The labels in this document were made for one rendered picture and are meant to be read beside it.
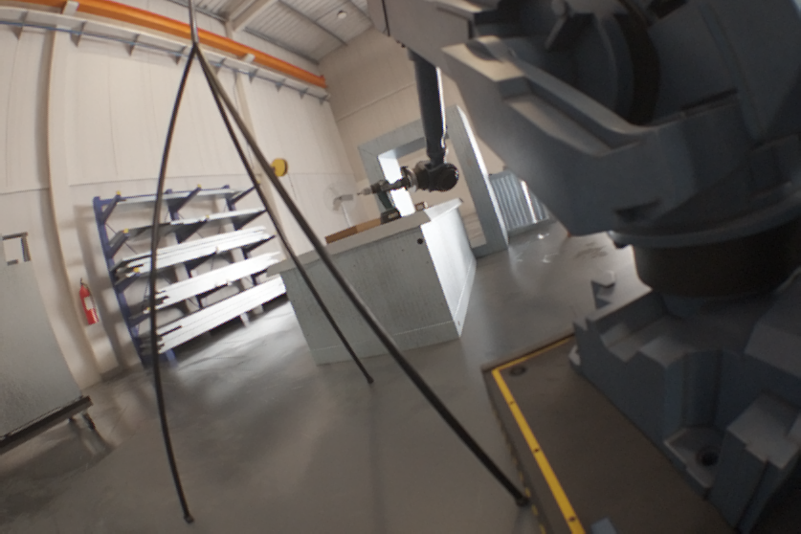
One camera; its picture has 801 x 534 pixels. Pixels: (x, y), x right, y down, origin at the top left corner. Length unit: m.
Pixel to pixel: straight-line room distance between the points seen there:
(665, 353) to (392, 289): 1.39
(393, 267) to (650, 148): 1.43
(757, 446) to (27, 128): 6.41
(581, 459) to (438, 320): 1.25
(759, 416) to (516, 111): 0.42
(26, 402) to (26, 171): 3.73
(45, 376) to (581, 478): 2.89
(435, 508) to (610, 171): 0.77
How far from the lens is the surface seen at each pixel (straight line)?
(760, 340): 0.42
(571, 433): 0.58
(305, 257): 1.77
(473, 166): 3.38
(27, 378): 2.81
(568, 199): 0.35
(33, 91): 6.52
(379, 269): 1.64
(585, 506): 0.49
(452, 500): 0.87
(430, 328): 1.68
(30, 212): 5.57
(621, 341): 0.56
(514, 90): 0.42
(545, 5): 0.62
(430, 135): 1.76
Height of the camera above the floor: 0.65
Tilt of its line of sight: 3 degrees down
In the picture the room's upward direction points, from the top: 19 degrees counter-clockwise
